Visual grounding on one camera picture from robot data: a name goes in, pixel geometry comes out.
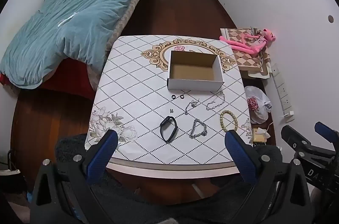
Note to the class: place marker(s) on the pink plush toy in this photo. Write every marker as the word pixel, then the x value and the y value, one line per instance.
pixel 243 44

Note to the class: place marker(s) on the white cardboard box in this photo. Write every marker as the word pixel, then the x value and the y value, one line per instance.
pixel 190 71

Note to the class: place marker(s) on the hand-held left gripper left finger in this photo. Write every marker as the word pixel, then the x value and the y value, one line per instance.
pixel 102 154

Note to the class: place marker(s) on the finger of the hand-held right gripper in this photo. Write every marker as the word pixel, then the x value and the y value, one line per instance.
pixel 327 132
pixel 292 138

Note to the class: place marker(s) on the white plastic bag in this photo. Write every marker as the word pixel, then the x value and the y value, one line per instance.
pixel 254 97

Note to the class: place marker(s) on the blue quilt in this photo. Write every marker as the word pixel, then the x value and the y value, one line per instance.
pixel 68 22

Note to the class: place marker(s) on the white charger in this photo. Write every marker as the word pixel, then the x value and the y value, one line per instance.
pixel 289 114

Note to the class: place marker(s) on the brown checkered cloth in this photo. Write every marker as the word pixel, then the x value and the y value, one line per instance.
pixel 247 61

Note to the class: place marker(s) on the white table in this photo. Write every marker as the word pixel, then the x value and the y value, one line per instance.
pixel 172 170

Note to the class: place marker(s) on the bed with checkered sheet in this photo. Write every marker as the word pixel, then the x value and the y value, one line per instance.
pixel 124 21

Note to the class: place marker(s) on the white power strip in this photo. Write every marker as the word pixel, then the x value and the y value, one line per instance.
pixel 280 89

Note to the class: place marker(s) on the diamond patterned tablecloth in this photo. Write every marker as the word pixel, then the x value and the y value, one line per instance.
pixel 132 97

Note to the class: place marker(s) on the small yellow box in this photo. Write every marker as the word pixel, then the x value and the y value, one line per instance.
pixel 258 137

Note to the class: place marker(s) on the black smart band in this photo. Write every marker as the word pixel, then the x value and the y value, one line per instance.
pixel 175 129

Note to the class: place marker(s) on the red cloth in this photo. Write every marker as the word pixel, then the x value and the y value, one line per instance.
pixel 67 74

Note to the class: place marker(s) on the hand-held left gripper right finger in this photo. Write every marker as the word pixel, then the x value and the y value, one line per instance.
pixel 239 157

